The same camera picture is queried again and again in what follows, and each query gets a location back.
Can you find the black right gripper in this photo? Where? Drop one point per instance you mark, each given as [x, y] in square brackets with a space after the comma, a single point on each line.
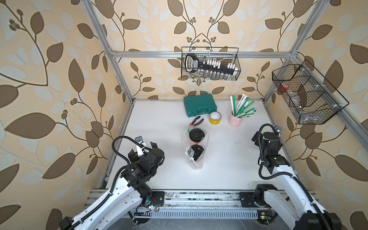
[258, 141]

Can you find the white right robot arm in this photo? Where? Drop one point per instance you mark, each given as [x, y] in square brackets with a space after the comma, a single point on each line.
[300, 211]

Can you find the clear plastic carrier bag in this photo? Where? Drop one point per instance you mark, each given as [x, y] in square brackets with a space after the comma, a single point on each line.
[187, 142]

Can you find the yellow tape roll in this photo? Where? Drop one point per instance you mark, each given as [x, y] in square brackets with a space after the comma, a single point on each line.
[215, 118]

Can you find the pink metal straw bucket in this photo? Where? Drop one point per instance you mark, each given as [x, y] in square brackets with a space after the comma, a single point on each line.
[234, 121]

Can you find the orange black cutting pliers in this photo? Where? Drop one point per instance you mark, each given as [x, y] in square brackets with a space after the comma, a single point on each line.
[197, 121]

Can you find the green plastic tool case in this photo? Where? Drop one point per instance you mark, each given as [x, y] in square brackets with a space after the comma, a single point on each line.
[199, 105]

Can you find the black socket set holder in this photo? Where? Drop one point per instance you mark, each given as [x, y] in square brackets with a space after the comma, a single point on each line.
[226, 64]

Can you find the red milk tea cup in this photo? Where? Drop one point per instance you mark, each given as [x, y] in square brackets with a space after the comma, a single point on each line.
[195, 155]
[196, 135]

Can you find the aluminium frame rail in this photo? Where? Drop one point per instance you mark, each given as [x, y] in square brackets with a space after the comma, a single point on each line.
[113, 55]

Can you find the black wire basket back wall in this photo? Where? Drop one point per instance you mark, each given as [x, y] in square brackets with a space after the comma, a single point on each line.
[212, 50]

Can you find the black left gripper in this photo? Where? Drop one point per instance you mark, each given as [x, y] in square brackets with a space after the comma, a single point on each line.
[133, 157]

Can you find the black wire basket wall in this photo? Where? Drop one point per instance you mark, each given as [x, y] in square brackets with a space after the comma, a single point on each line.
[212, 50]
[312, 98]

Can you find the bundle of wrapped straws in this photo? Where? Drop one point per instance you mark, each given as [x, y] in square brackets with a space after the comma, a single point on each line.
[244, 108]

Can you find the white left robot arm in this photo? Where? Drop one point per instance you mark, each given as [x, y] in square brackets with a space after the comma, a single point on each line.
[128, 190]

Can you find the black wire basket right wall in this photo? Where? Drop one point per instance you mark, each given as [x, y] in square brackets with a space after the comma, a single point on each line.
[312, 98]

